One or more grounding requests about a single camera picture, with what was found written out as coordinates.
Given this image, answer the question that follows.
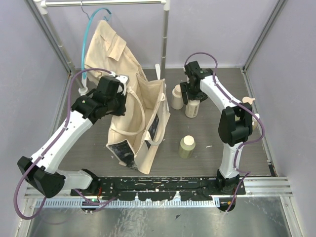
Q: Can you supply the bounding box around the beige hanging shirt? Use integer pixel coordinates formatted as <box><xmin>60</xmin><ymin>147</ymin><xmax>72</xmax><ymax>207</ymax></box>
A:
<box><xmin>84</xmin><ymin>20</ymin><xmax>146</xmax><ymax>86</ymax></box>

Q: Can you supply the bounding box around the beige labelled bottle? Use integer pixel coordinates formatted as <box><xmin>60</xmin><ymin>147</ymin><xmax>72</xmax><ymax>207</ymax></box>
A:
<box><xmin>185</xmin><ymin>100</ymin><xmax>200</xmax><ymax>118</ymax></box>

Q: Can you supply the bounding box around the green flip-cap bottle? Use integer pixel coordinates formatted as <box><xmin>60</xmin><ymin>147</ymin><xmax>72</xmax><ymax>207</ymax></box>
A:
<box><xmin>242</xmin><ymin>96</ymin><xmax>255</xmax><ymax>105</ymax></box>

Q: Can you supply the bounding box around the cream canvas tote bag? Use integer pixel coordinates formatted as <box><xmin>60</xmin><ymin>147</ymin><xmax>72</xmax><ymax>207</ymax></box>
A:
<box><xmin>106</xmin><ymin>74</ymin><xmax>170</xmax><ymax>174</ymax></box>

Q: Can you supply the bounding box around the white metal clothes rack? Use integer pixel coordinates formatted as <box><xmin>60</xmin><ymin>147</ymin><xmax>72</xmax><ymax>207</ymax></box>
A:
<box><xmin>34</xmin><ymin>0</ymin><xmax>171</xmax><ymax>96</ymax></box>

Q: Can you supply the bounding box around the teal clothes hanger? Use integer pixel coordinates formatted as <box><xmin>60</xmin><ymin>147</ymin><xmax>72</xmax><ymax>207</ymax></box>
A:
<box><xmin>80</xmin><ymin>7</ymin><xmax>112</xmax><ymax>70</ymax></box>

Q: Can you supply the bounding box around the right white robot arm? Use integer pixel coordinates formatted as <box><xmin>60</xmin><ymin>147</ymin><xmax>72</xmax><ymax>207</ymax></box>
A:
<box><xmin>180</xmin><ymin>61</ymin><xmax>253</xmax><ymax>195</ymax></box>

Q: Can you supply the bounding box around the green bottle beige cap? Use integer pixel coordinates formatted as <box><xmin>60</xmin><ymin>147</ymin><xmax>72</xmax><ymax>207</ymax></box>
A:
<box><xmin>178</xmin><ymin>135</ymin><xmax>196</xmax><ymax>159</ymax></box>

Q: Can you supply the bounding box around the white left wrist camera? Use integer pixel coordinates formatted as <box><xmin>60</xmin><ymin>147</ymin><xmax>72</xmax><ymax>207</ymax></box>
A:
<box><xmin>110</xmin><ymin>72</ymin><xmax>129</xmax><ymax>96</ymax></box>

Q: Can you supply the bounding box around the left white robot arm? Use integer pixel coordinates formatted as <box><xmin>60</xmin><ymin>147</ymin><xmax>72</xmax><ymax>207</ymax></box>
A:
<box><xmin>17</xmin><ymin>75</ymin><xmax>129</xmax><ymax>198</ymax></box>

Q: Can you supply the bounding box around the aluminium frame rail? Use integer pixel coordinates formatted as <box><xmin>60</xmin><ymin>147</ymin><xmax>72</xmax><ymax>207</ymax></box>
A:
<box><xmin>25</xmin><ymin>176</ymin><xmax>292</xmax><ymax>212</ymax></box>

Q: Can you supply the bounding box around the amber clear bottle white cap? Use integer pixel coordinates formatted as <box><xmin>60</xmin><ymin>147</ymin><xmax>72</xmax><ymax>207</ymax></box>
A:
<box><xmin>252</xmin><ymin>113</ymin><xmax>260</xmax><ymax>130</ymax></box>

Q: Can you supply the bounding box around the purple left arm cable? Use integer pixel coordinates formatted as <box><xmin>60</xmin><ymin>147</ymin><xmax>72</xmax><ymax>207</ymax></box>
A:
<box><xmin>14</xmin><ymin>68</ymin><xmax>117</xmax><ymax>220</ymax></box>

